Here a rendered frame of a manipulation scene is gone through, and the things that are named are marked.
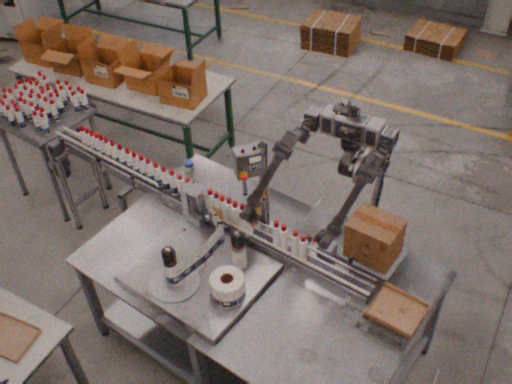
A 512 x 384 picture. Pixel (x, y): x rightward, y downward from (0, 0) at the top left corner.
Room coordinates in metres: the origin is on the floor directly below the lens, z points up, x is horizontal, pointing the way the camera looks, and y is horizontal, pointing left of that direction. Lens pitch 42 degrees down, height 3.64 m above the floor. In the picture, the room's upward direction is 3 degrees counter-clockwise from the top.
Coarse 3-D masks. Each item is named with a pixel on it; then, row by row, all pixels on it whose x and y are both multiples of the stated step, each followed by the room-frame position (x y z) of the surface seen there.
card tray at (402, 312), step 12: (384, 288) 2.20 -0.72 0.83; (396, 288) 2.18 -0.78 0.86; (384, 300) 2.12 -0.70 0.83; (396, 300) 2.11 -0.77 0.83; (408, 300) 2.10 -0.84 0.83; (420, 300) 2.08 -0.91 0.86; (372, 312) 2.04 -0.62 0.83; (384, 312) 2.03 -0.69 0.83; (396, 312) 2.02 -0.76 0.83; (408, 312) 2.02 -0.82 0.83; (420, 312) 2.01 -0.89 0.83; (384, 324) 1.94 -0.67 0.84; (396, 324) 1.94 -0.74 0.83; (408, 324) 1.94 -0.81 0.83; (408, 336) 1.85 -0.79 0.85
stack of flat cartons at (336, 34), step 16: (320, 16) 6.93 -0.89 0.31; (336, 16) 6.91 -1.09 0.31; (352, 16) 6.88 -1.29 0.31; (304, 32) 6.66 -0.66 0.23; (320, 32) 6.57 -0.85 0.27; (336, 32) 6.48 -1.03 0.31; (352, 32) 6.54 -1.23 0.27; (304, 48) 6.66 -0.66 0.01; (320, 48) 6.57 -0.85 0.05; (336, 48) 6.47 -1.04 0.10; (352, 48) 6.55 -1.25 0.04
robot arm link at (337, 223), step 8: (360, 168) 2.38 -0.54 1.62; (360, 176) 2.37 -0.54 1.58; (376, 176) 2.34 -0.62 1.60; (360, 184) 2.34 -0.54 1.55; (352, 192) 2.34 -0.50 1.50; (352, 200) 2.32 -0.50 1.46; (344, 208) 2.32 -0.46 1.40; (336, 216) 2.31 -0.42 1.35; (344, 216) 2.30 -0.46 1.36; (336, 224) 2.30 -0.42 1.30; (336, 232) 2.28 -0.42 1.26
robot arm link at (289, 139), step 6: (288, 132) 2.68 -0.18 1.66; (294, 132) 2.74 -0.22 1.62; (300, 132) 2.86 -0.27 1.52; (282, 138) 2.65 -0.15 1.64; (288, 138) 2.65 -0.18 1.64; (294, 138) 2.65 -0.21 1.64; (300, 138) 2.84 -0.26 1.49; (306, 138) 2.89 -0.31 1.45; (282, 144) 2.62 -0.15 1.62; (288, 144) 2.62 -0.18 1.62; (294, 144) 2.63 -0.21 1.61; (282, 150) 2.60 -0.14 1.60; (288, 150) 2.60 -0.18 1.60
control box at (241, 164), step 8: (248, 144) 2.83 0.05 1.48; (256, 144) 2.83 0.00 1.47; (232, 152) 2.79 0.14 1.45; (240, 152) 2.76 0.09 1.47; (248, 152) 2.76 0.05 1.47; (256, 152) 2.76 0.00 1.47; (240, 160) 2.72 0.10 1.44; (248, 160) 2.74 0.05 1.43; (240, 168) 2.72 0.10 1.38; (248, 168) 2.74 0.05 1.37; (240, 176) 2.72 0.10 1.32; (248, 176) 2.74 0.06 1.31; (256, 176) 2.75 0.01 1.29
